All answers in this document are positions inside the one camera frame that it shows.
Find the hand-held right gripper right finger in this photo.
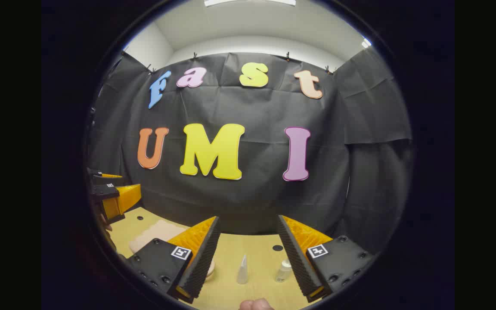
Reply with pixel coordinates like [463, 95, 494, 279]
[277, 214, 376, 303]

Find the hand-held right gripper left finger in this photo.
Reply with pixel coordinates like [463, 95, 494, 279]
[126, 216, 222, 304]

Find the white pump bottle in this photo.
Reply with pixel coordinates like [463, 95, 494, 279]
[274, 258, 293, 283]

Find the white squeeze tube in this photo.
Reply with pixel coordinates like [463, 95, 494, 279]
[236, 253, 249, 285]

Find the beige suitcase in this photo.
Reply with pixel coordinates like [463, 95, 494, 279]
[128, 220, 216, 281]

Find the black backdrop cloth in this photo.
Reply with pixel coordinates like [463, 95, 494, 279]
[87, 46, 413, 254]

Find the ceiling light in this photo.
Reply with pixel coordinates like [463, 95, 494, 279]
[204, 0, 297, 7]

